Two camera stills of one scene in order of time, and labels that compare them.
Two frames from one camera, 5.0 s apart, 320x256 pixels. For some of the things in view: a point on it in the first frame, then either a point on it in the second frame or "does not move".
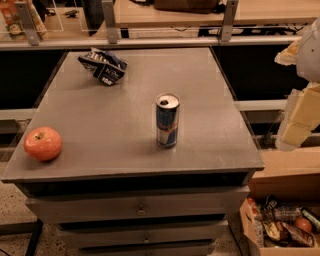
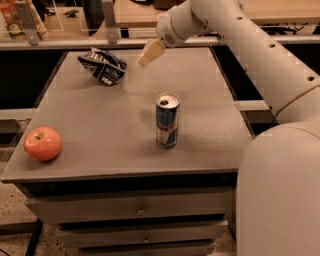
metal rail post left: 24,13 does not move
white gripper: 310,55 → 165,29
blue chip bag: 108,68 does not move
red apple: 42,143 does not move
